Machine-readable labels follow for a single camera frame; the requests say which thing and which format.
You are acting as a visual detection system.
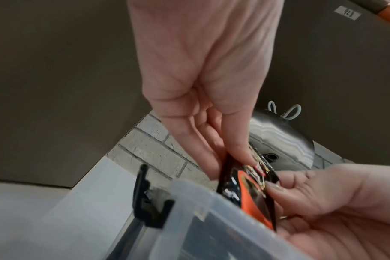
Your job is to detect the clear plastic storage box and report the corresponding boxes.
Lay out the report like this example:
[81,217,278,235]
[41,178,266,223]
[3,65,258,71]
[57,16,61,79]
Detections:
[118,177,315,260]

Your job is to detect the brown cabinet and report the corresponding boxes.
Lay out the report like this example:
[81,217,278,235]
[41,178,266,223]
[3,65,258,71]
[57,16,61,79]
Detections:
[258,0,390,166]
[0,0,158,189]

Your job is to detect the person's left hand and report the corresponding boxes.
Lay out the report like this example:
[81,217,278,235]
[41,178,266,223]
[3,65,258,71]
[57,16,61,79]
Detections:
[127,0,283,181]

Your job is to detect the black and orange snack packet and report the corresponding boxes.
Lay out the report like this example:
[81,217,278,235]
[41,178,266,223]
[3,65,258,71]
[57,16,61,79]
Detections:
[216,150,281,232]

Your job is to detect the black box latch clip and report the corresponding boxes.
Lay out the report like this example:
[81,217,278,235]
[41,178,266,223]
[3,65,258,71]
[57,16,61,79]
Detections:
[135,164,176,230]

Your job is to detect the white paper label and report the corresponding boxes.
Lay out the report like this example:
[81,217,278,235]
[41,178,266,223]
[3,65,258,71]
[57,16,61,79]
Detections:
[334,6,361,21]

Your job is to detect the person's right hand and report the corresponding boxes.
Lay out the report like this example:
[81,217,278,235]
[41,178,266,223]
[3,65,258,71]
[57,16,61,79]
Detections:
[265,163,390,260]

